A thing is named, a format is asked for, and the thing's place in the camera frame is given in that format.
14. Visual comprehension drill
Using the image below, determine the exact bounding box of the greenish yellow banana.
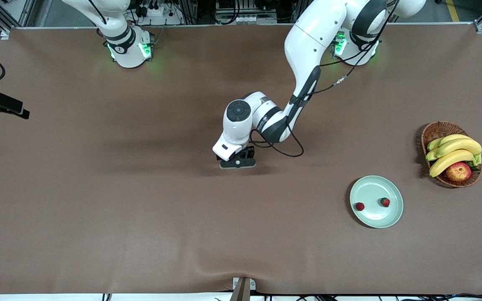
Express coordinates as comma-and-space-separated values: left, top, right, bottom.
427, 134, 472, 151

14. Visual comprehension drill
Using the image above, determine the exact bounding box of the white power strip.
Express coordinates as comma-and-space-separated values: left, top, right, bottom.
134, 0, 183, 26

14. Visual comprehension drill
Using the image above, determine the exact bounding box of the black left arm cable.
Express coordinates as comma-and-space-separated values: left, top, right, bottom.
249, 0, 400, 158

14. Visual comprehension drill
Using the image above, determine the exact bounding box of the brown wicker basket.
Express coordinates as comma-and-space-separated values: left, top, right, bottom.
420, 121, 482, 188

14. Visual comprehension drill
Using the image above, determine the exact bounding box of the brown table cloth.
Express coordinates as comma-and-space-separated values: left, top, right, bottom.
0, 24, 482, 295

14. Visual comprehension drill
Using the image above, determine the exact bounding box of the red yellow apple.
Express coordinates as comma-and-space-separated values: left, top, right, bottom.
445, 162, 472, 182

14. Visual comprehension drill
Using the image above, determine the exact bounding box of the white terminal strip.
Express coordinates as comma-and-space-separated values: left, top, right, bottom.
216, 15, 277, 25

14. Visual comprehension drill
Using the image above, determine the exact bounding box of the pale green plate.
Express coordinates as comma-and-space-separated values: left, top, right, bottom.
349, 175, 404, 229

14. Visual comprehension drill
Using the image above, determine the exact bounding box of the metal table edge bracket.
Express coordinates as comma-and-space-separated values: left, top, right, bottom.
229, 277, 256, 301

